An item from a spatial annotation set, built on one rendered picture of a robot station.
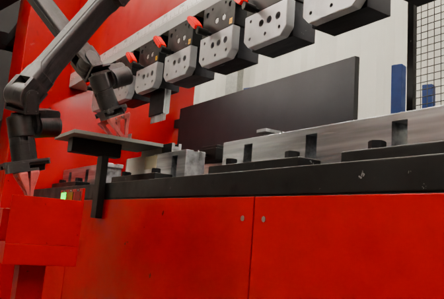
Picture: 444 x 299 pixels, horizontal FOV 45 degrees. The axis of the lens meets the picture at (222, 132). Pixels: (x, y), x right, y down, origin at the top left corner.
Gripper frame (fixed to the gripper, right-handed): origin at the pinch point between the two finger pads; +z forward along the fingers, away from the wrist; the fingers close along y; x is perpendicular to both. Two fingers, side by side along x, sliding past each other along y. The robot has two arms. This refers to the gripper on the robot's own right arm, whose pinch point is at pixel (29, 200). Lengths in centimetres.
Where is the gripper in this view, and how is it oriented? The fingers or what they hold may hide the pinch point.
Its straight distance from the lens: 131.8
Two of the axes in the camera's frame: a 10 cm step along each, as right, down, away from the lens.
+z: 1.5, 9.9, -0.6
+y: 8.4, -0.9, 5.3
